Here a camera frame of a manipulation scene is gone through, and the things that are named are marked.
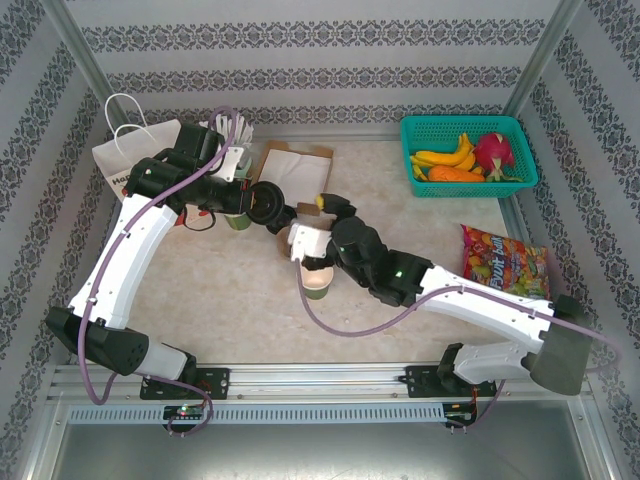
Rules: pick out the pink dragon fruit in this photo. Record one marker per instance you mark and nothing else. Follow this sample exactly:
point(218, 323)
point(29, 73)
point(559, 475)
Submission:
point(495, 152)

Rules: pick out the yellow banana bunch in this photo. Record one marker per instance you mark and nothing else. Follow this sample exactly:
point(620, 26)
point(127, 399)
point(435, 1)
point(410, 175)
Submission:
point(445, 159)

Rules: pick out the grey sheet metal shelf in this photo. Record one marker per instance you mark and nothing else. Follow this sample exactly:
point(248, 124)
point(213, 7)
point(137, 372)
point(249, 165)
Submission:
point(320, 455)

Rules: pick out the orange toy carrot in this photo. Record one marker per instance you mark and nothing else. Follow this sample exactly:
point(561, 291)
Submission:
point(455, 174)

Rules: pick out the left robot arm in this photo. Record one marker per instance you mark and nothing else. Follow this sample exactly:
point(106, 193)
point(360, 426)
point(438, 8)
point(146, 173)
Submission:
point(130, 260)

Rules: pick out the brown pulp cup carrier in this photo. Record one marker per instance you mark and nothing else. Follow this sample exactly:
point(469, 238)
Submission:
point(285, 245)

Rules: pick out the aluminium frame post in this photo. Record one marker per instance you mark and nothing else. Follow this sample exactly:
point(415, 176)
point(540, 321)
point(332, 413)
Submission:
point(550, 40)
point(79, 40)

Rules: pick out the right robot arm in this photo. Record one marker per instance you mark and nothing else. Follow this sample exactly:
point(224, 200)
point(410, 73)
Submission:
point(480, 300)

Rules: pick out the green sleeve paper coffee cup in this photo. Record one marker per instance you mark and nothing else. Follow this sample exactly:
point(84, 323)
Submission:
point(317, 280)

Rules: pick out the brown cardboard napkin tray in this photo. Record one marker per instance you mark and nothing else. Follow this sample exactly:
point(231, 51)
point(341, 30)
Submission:
point(280, 146)

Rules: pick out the white red printed paper bag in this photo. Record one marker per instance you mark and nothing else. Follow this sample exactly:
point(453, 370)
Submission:
point(160, 137)

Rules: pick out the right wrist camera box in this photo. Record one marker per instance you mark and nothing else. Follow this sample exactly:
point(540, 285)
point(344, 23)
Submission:
point(310, 242)

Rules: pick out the colourful fruit candy bag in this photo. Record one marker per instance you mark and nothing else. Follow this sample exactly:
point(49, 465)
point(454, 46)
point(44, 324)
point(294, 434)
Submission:
point(505, 260)

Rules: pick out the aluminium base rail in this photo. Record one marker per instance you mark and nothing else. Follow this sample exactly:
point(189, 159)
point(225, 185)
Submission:
point(320, 380)

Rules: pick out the teal plastic basket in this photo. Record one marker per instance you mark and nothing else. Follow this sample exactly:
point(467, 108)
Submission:
point(500, 190)

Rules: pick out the stack of paper cups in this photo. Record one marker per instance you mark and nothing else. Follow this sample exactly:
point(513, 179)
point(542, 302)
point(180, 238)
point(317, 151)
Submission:
point(239, 222)

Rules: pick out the white paper napkin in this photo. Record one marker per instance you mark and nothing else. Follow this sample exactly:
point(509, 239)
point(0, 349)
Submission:
point(300, 172)

